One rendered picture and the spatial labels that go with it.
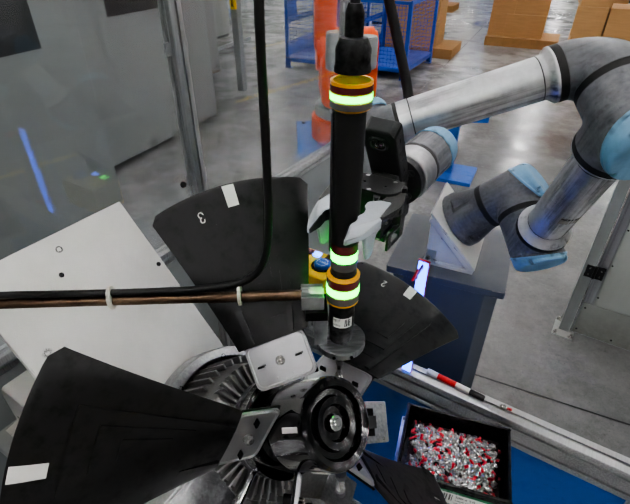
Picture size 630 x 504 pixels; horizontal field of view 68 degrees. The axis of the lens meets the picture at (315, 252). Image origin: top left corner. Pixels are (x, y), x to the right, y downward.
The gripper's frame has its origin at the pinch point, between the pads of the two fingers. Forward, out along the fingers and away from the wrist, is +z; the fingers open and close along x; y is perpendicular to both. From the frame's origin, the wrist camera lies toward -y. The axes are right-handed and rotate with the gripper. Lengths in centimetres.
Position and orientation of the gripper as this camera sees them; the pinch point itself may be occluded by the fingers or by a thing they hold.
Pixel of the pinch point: (332, 226)
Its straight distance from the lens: 53.4
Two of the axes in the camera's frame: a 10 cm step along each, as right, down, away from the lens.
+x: -8.4, -3.1, 4.4
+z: -5.4, 4.7, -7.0
